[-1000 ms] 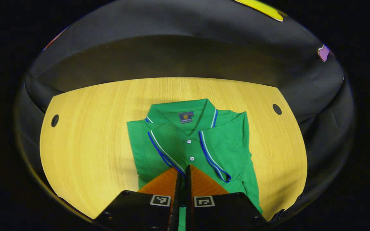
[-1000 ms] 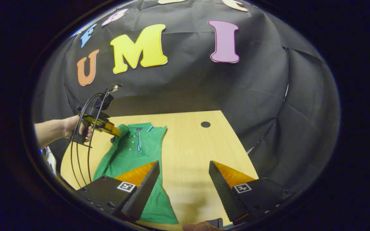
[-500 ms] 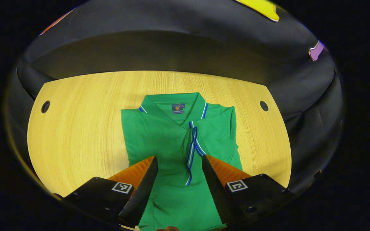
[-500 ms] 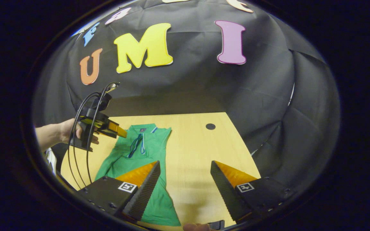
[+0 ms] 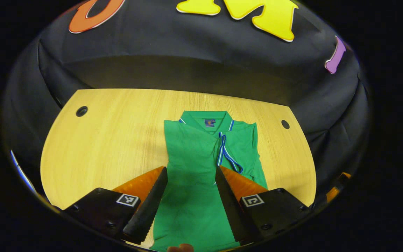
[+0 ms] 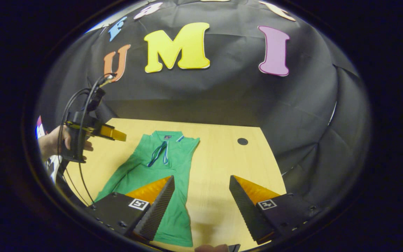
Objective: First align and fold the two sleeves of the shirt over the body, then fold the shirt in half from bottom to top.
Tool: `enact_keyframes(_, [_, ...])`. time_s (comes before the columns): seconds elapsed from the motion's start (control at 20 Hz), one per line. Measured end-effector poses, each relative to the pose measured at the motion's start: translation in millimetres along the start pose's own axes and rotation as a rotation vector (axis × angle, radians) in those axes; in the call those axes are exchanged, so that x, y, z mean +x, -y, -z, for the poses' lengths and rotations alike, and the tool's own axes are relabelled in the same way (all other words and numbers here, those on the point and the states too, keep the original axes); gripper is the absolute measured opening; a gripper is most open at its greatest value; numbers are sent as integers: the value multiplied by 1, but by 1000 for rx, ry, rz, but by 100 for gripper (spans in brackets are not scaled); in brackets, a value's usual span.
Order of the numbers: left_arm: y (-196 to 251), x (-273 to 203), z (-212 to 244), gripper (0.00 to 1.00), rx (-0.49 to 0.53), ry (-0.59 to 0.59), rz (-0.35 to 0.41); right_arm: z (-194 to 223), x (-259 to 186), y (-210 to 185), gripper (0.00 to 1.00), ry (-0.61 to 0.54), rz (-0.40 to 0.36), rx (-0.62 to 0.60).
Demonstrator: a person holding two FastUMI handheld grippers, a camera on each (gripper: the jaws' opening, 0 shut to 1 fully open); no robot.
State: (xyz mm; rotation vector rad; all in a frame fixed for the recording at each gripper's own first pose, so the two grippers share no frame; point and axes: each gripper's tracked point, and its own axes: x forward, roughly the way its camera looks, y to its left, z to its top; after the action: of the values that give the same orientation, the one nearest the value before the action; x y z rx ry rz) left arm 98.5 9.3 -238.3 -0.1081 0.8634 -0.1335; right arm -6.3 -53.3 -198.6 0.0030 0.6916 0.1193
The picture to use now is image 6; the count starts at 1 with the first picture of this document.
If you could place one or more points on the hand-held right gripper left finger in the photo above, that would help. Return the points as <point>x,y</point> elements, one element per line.
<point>157,210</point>

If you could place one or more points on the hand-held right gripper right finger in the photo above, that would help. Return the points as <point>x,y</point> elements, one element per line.
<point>247,213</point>

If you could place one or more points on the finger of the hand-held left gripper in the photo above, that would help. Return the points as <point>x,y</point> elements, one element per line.
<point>112,133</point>

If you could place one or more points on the green T-shirt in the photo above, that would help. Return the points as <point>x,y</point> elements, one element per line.
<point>177,157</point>

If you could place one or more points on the white object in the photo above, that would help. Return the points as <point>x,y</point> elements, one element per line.
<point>54,168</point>

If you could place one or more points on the black backdrop cloth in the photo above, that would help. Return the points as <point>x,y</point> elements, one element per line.
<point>229,91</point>

